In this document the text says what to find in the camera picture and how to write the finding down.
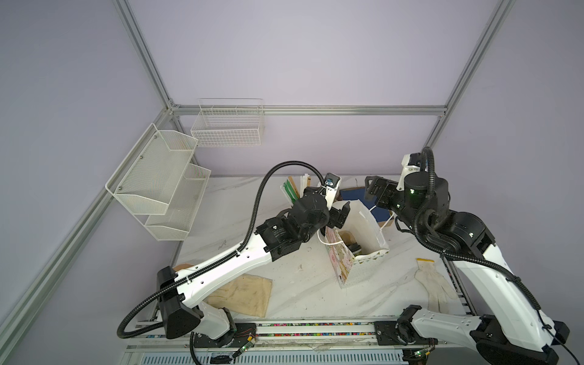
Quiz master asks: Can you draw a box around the white mesh shelf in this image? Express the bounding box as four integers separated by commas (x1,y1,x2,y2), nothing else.
105,124,198,215
144,164,211,241

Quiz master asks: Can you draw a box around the upper white mesh shelf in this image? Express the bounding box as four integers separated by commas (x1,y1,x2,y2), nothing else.
105,124,198,215

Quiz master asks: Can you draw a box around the lower white mesh shelf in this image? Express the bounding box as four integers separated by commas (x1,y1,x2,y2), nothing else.
144,164,211,241

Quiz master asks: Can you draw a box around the brown bowl with greens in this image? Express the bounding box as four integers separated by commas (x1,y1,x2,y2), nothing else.
173,263,195,272

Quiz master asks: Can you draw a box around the white paper gift bag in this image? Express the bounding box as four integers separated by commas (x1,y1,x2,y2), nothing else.
317,200,389,288

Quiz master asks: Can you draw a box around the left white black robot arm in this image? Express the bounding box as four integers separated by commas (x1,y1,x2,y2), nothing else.
116,161,351,339

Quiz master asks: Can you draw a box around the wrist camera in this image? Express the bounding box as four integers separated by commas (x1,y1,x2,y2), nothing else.
397,152,421,191
323,173,342,209

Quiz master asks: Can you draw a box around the single brown pulp cup carrier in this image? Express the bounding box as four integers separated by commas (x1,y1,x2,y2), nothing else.
339,231,357,246

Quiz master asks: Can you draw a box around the bundle of wrapped straws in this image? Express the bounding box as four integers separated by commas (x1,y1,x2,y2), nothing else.
280,173,319,205

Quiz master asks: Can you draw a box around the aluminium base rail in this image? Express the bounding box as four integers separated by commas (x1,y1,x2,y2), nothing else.
125,311,487,353

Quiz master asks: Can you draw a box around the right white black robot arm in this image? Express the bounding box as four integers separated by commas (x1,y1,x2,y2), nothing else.
365,171,570,364

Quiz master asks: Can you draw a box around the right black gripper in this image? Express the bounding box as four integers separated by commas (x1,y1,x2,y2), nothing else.
361,176,427,239

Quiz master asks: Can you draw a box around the white wire basket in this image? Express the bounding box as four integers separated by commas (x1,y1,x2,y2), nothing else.
191,98,265,148

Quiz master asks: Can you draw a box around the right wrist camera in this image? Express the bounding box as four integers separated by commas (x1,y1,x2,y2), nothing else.
397,152,421,191

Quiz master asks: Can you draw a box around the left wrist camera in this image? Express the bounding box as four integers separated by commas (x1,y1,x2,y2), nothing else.
323,173,342,209

